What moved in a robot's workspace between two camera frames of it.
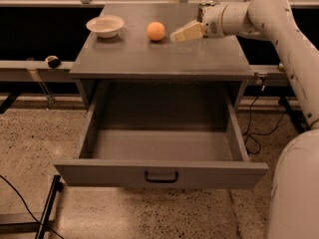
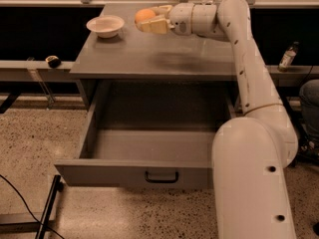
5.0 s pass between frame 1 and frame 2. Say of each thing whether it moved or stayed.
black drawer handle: stayed
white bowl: stayed
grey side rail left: stayed
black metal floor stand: stayed
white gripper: moved
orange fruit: moved
